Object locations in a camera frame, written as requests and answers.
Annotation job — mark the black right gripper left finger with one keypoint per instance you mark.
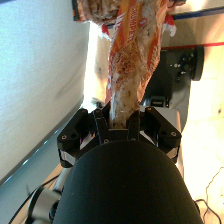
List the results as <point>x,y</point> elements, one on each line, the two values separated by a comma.
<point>75,133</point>

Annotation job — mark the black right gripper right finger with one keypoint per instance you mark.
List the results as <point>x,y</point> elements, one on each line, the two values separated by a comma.
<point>161,133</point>

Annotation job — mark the orange-wrapped crumpet pack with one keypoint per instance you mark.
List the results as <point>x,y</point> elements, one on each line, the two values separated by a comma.
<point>133,66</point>

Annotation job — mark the silver-white right robot arm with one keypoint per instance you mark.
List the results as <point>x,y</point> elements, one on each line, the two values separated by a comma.
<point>43,203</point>

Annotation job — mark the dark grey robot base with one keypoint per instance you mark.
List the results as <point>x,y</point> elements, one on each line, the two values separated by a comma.
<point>163,76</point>

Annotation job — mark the red floor tape line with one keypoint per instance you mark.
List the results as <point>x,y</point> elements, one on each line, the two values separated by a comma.
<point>200,45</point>

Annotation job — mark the brown baked goods pack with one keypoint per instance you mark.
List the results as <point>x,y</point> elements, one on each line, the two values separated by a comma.
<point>96,10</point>

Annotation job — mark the blue floor tape line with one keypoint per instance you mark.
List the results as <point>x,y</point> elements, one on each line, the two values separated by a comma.
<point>200,13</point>

